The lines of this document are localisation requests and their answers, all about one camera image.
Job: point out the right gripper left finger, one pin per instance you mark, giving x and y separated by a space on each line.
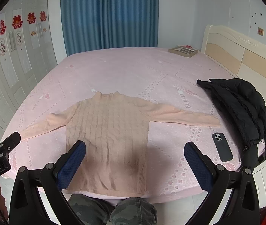
26 206

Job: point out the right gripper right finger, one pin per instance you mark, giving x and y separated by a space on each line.
242 206

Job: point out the camouflage trousers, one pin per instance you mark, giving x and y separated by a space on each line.
127 211

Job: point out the person's left hand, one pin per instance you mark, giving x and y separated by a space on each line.
3 206

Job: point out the pink knit sweater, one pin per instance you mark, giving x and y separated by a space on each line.
115 129

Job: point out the cream bed headboard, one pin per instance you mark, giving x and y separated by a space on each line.
241 55

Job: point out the white wardrobe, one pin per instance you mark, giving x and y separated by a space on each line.
26 53

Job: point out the blue curtain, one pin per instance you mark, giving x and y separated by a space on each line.
102 24

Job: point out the black puffer jacket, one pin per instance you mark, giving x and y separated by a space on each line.
245 109

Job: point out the pink bed mattress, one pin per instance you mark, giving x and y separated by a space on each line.
151 74

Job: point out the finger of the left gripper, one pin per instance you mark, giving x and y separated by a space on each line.
7 145

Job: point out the black smartphone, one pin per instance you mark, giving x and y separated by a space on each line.
222 147

